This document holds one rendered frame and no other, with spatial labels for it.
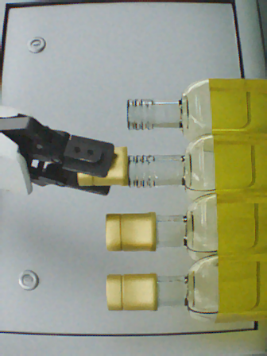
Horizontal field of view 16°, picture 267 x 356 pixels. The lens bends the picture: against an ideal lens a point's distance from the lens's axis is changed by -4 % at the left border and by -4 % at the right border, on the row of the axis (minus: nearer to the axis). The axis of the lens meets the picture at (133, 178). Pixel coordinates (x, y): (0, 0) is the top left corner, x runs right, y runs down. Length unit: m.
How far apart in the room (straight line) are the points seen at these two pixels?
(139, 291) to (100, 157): 0.12
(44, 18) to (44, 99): 0.11
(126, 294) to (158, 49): 0.36
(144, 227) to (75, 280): 0.16
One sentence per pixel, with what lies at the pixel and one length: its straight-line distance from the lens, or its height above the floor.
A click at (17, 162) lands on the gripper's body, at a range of 0.86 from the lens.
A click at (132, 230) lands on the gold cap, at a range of 0.87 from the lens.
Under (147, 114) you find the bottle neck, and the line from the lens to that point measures 0.92.
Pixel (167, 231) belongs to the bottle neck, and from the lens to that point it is 0.87.
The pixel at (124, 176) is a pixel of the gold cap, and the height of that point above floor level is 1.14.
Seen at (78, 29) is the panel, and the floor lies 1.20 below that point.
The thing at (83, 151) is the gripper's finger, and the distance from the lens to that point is 0.87.
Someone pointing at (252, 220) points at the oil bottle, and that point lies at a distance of 0.87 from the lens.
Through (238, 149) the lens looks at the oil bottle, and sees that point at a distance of 0.89.
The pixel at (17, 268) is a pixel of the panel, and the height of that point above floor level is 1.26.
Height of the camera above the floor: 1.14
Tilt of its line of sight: level
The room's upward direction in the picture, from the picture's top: 91 degrees counter-clockwise
